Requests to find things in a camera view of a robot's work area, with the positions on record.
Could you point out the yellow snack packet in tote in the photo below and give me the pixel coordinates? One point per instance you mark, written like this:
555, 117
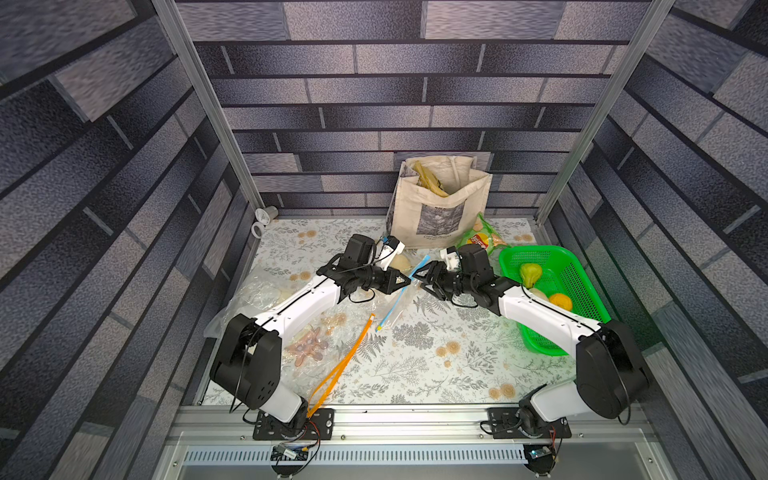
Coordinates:
428, 180

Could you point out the circuit board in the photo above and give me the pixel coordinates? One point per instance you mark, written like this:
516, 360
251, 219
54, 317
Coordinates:
290, 453
540, 459

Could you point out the left aluminium frame post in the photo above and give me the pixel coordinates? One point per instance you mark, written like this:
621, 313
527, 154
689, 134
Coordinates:
180, 39

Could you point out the pale pear with stem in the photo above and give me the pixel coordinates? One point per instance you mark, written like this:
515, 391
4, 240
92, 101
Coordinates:
401, 263

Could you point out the green chips bag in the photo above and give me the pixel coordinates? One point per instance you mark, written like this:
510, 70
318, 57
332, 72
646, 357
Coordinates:
484, 235

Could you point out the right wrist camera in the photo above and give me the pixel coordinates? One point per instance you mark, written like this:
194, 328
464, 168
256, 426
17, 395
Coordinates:
451, 258

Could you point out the right circuit board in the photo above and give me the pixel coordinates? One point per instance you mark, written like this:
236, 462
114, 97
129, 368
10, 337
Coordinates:
540, 459

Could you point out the white cup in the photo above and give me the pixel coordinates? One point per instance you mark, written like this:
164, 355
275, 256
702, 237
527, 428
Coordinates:
262, 219

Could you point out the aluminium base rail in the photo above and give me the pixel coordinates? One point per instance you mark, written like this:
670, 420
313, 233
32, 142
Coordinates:
408, 435

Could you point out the clear bag of buns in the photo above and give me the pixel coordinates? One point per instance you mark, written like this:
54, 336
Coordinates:
392, 307

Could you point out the green plastic basket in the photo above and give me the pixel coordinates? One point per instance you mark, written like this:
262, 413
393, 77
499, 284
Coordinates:
547, 292

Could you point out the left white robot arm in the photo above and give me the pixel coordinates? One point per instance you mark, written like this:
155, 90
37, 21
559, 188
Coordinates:
248, 361

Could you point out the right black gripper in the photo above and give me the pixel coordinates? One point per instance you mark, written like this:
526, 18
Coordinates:
441, 282

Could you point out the green fruit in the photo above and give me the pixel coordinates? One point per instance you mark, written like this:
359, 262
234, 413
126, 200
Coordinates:
530, 274

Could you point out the yellow pear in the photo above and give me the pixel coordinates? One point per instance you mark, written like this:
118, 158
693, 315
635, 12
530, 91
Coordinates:
562, 301

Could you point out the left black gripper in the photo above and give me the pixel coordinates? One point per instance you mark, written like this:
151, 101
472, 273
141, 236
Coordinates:
395, 285

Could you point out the aluminium frame post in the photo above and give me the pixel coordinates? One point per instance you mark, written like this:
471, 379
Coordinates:
647, 30
180, 39

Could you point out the beige round fruit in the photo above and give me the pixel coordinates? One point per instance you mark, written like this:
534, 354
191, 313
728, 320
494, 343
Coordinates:
539, 294

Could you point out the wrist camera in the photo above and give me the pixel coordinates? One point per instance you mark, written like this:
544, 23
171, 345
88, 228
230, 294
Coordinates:
451, 258
391, 247

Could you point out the beige canvas tote bag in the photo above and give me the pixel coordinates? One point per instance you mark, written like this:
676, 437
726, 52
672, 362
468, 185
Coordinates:
423, 220

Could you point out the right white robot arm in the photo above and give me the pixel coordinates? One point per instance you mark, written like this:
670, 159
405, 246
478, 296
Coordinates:
610, 370

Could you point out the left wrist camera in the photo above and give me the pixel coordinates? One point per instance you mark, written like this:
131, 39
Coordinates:
391, 247

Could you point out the right aluminium frame post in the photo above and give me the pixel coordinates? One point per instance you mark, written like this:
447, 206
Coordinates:
647, 30

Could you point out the left circuit board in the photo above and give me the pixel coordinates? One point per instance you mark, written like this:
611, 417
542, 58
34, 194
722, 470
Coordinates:
290, 453

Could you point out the clear orange zip-top bag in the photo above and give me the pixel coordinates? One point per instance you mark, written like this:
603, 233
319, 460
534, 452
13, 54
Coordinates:
248, 361

